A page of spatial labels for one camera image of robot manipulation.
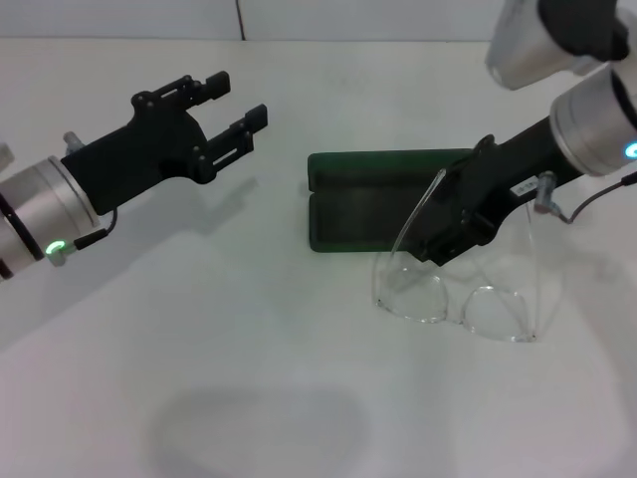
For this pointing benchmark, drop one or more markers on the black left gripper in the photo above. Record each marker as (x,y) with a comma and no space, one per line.
(139,159)

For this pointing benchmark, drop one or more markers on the green glasses case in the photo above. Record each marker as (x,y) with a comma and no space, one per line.
(358,219)

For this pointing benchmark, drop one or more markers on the clear white glasses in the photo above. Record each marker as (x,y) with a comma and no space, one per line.
(413,294)

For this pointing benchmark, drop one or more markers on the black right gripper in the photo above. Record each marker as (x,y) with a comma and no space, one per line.
(512,174)

